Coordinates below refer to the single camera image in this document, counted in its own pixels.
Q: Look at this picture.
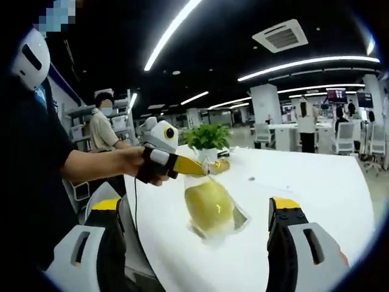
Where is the white office chair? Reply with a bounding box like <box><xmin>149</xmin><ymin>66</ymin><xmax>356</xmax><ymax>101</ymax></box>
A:
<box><xmin>253</xmin><ymin>122</ymin><xmax>272</xmax><ymax>149</ymax></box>
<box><xmin>335</xmin><ymin>121</ymin><xmax>357</xmax><ymax>155</ymax></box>

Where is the green potted plant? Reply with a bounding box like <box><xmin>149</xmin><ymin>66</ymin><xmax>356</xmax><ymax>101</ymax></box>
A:
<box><xmin>183</xmin><ymin>122</ymin><xmax>234</xmax><ymax>161</ymax></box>

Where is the person's left hand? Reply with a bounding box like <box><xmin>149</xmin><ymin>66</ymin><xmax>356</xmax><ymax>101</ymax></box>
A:
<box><xmin>119</xmin><ymin>145</ymin><xmax>168</xmax><ymax>187</ymax></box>

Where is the wall screen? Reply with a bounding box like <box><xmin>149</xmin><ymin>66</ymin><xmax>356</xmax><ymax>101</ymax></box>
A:
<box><xmin>356</xmin><ymin>91</ymin><xmax>374</xmax><ymax>108</ymax></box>
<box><xmin>326</xmin><ymin>88</ymin><xmax>348</xmax><ymax>105</ymax></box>

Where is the white chest-worn device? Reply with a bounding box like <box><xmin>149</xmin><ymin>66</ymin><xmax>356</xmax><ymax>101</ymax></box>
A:
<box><xmin>10</xmin><ymin>28</ymin><xmax>52</xmax><ymax>92</ymax></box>

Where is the grey storage shelving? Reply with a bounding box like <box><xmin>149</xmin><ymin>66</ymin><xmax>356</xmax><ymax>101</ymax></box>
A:
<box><xmin>64</xmin><ymin>89</ymin><xmax>138</xmax><ymax>150</ymax></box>

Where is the round yellow cake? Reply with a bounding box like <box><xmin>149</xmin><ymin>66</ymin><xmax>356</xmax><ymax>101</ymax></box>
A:
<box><xmin>183</xmin><ymin>157</ymin><xmax>252</xmax><ymax>243</ymax></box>

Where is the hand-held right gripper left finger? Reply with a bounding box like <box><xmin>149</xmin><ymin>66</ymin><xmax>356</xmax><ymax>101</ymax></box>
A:
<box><xmin>44</xmin><ymin>196</ymin><xmax>128</xmax><ymax>292</ymax></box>

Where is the straight ceiling light strip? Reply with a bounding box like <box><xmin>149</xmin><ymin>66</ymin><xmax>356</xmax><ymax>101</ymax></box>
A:
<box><xmin>143</xmin><ymin>0</ymin><xmax>204</xmax><ymax>72</ymax></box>

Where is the ceiling air vent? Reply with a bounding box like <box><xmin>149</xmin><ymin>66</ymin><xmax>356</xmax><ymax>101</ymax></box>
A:
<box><xmin>251</xmin><ymin>19</ymin><xmax>309</xmax><ymax>54</ymax></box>

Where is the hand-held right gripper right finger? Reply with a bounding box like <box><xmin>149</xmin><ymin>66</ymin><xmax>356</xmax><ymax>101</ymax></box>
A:
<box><xmin>266</xmin><ymin>196</ymin><xmax>349</xmax><ymax>292</ymax></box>

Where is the grey mesh office chair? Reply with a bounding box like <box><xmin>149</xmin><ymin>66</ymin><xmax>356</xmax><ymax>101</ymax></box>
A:
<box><xmin>84</xmin><ymin>181</ymin><xmax>159</xmax><ymax>292</ymax></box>

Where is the round yellow silicone block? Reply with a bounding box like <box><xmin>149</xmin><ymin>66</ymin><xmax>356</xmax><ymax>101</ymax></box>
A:
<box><xmin>184</xmin><ymin>179</ymin><xmax>235</xmax><ymax>235</ymax></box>

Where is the curved ceiling light strip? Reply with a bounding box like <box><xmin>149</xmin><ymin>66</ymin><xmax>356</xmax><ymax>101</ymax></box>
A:
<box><xmin>236</xmin><ymin>55</ymin><xmax>381</xmax><ymax>83</ymax></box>

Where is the gold wrapped packet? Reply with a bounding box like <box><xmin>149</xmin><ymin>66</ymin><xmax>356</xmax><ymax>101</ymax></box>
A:
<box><xmin>209</xmin><ymin>160</ymin><xmax>231</xmax><ymax>175</ymax></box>

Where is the operator in dark shirt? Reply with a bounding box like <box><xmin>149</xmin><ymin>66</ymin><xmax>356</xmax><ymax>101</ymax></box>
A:
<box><xmin>0</xmin><ymin>71</ymin><xmax>78</xmax><ymax>271</ymax></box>

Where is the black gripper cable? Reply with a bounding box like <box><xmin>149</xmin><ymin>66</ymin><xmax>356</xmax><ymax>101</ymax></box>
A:
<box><xmin>133</xmin><ymin>176</ymin><xmax>142</xmax><ymax>228</ymax></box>

